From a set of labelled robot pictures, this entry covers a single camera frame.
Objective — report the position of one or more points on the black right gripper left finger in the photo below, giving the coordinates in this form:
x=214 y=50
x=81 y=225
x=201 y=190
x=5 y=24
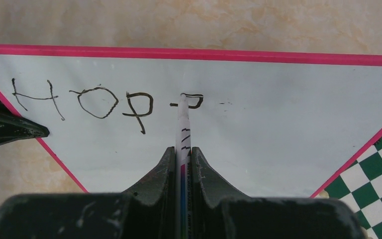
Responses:
x=139 y=212

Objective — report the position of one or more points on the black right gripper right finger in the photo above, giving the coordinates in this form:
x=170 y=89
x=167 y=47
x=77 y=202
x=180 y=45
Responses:
x=221 y=211

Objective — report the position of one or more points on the black marker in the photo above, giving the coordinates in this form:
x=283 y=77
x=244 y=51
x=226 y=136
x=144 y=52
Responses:
x=183 y=171

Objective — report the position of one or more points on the pink framed whiteboard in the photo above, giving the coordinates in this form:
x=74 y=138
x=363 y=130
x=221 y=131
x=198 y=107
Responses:
x=271 y=123

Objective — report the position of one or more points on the green white chessboard mat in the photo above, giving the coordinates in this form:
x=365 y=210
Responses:
x=360 y=187

